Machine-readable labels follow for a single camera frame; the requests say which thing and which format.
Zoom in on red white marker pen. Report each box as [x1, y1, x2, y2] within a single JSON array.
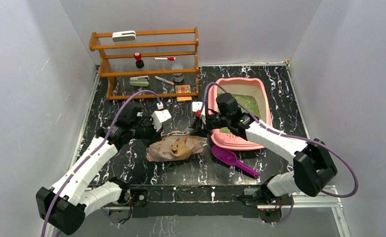
[[154, 57, 176, 61]]

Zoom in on white pen on shelf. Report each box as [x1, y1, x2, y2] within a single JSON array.
[[154, 76, 174, 85]]

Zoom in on orange snack packet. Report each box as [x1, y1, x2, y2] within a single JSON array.
[[175, 85, 192, 102]]

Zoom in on white stapler on top shelf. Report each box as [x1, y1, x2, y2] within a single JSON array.
[[112, 30, 136, 42]]

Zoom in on orange wooden shelf rack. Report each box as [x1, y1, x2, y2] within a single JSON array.
[[88, 28, 200, 100]]

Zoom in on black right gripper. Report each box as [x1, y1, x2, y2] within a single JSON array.
[[189, 111, 230, 138]]

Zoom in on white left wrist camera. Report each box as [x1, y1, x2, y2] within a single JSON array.
[[152, 102, 172, 131]]

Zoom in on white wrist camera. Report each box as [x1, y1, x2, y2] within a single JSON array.
[[152, 102, 172, 131], [191, 101, 206, 124]]

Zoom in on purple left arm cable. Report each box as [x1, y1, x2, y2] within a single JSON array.
[[40, 90, 165, 237]]

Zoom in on small glass jar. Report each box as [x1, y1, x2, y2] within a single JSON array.
[[172, 64, 184, 83]]

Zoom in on pink cat litter box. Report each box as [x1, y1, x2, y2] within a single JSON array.
[[208, 77, 273, 152]]

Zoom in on red black stamp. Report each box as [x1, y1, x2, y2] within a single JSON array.
[[133, 52, 144, 69]]

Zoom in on cat litter bag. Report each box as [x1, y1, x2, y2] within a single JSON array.
[[146, 134, 204, 162]]

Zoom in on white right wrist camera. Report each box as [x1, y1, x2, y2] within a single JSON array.
[[191, 101, 206, 124]]

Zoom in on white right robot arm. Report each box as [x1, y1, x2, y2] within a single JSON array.
[[189, 93, 338, 204]]

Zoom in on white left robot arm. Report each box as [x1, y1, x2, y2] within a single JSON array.
[[36, 100, 171, 237]]

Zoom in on purple litter scoop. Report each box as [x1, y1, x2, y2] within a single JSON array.
[[211, 145, 259, 179]]

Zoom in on grey stapler lower shelf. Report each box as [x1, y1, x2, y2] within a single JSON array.
[[129, 76, 150, 87]]

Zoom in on grey bag sealing clip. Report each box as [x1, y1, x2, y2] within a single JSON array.
[[162, 131, 188, 138]]

